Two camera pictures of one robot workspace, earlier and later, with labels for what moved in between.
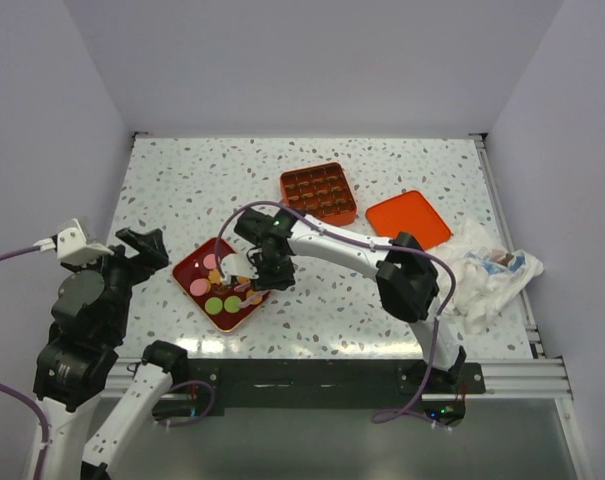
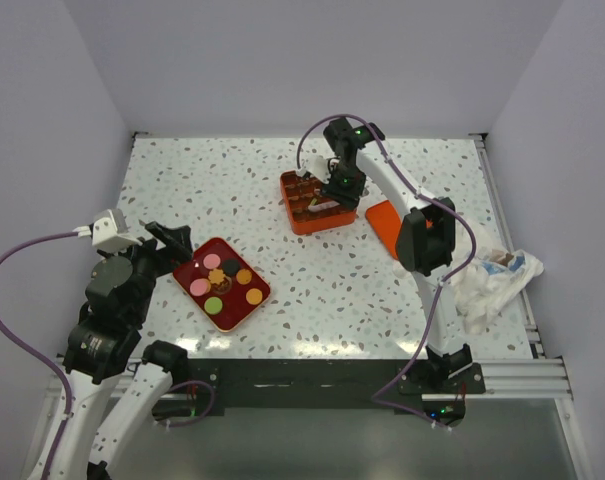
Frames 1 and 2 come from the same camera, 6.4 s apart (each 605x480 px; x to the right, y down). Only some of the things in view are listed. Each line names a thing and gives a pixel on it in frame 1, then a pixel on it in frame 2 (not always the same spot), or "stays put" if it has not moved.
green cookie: x=213 y=305 stays put
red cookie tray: x=199 y=277 stays put
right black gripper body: x=273 y=272 to x=345 y=184
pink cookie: x=200 y=287 stays put
